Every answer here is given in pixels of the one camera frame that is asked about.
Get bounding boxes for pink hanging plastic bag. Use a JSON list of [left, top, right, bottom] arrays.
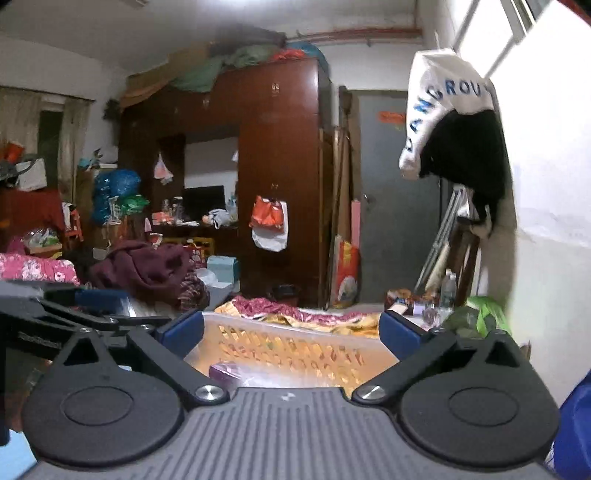
[[153, 152, 174, 186]]

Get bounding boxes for red and white plastic bag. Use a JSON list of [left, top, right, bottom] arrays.
[[249, 195, 289, 252]]

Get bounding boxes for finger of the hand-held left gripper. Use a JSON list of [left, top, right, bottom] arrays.
[[34, 300, 172, 334], [28, 282, 134, 319]]

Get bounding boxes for teal box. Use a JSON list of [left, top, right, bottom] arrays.
[[206, 256, 241, 283]]

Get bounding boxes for metal folding frame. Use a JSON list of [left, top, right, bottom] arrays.
[[416, 187, 468, 292]]

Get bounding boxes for black monitor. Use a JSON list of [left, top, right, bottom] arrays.
[[184, 185, 225, 220]]

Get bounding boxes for maroon cloth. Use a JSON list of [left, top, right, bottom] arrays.
[[90, 240, 197, 306]]

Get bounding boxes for white and black jacket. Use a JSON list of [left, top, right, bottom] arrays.
[[398, 48, 509, 238]]

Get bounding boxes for pink floral bedding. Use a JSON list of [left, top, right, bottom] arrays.
[[0, 251, 80, 285]]

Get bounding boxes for wooden boards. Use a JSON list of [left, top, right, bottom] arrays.
[[332, 85, 363, 278]]

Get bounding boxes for green plastic bag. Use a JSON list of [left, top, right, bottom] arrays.
[[445, 295, 513, 340]]

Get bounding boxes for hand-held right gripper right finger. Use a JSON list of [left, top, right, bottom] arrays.
[[352, 310, 536, 407]]

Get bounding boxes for beige curtains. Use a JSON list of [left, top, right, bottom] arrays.
[[0, 85, 94, 195]]

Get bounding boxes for purple box with white print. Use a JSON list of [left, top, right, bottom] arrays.
[[209, 362, 250, 389]]

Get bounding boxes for green cloth bundle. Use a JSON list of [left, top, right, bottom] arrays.
[[168, 44, 287, 93]]

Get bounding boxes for striped cloth pile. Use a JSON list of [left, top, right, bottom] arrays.
[[178, 272, 211, 311]]

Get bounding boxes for window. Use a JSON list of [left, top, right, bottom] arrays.
[[455, 0, 591, 80]]

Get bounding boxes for red ceiling pipe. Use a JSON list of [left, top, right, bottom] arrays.
[[295, 27, 423, 45]]

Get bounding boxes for brown wooden wardrobe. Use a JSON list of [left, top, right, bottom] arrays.
[[117, 58, 333, 306]]

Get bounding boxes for pink roll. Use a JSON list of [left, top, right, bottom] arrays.
[[351, 199, 362, 251]]

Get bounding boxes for floral yellow blanket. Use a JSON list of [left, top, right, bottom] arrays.
[[215, 295, 384, 340]]

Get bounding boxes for clear plastic bottle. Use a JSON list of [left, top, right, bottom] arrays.
[[441, 270, 459, 311]]

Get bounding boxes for white plastic basket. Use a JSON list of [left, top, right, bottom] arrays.
[[184, 311, 402, 389]]

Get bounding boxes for white tote bag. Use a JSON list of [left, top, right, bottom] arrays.
[[16, 157, 49, 193]]

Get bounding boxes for black bin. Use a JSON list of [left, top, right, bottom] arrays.
[[271, 284, 301, 306]]

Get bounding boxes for blue shopping bag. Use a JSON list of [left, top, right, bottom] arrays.
[[545, 369, 591, 480]]

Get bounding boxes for grey metal door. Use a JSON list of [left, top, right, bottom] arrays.
[[355, 90, 455, 305]]

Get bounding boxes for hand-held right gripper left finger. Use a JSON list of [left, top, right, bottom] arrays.
[[48, 310, 230, 407]]

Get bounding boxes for blue plastic bag pile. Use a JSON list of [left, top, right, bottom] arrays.
[[92, 168, 141, 225]]

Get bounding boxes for printed red sack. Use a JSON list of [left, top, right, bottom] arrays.
[[333, 235, 361, 309]]

